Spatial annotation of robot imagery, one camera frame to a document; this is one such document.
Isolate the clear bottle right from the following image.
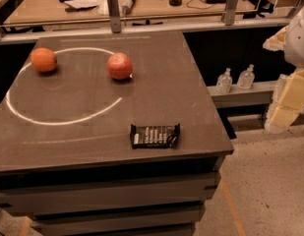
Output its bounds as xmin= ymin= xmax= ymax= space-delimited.
xmin=237 ymin=64 xmax=255 ymax=89

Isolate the grey handheld tool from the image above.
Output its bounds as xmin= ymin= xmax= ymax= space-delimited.
xmin=121 ymin=0 xmax=136 ymax=15

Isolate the black rxbar chocolate wrapper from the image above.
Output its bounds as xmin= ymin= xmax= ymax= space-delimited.
xmin=130 ymin=124 xmax=180 ymax=148

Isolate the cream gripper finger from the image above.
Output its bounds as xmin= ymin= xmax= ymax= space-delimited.
xmin=265 ymin=68 xmax=304 ymax=134
xmin=263 ymin=27 xmax=288 ymax=51

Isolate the grey cabinet with drawers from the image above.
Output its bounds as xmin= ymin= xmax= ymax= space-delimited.
xmin=0 ymin=31 xmax=233 ymax=236

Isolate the grey metal ledge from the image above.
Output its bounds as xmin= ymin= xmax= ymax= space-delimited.
xmin=208 ymin=81 xmax=275 ymax=108

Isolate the wooden desk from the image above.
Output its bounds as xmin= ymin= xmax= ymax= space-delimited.
xmin=3 ymin=0 xmax=226 ymax=27

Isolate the clear bottle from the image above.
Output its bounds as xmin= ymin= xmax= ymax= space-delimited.
xmin=216 ymin=68 xmax=232 ymax=93
xmin=237 ymin=64 xmax=255 ymax=89

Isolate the red apple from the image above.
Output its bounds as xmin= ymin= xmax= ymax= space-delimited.
xmin=106 ymin=52 xmax=133 ymax=80

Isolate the clear bottle left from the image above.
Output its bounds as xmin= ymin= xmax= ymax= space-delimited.
xmin=216 ymin=68 xmax=232 ymax=93

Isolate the orange fruit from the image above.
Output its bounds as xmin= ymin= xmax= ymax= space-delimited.
xmin=30 ymin=47 xmax=57 ymax=73

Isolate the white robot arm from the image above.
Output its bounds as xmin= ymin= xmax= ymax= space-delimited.
xmin=263 ymin=6 xmax=304 ymax=133

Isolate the white paper sheet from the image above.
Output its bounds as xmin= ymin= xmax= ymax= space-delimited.
xmin=65 ymin=0 xmax=100 ymax=10

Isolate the grey metal post left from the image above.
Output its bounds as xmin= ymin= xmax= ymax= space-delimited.
xmin=107 ymin=0 xmax=121 ymax=33

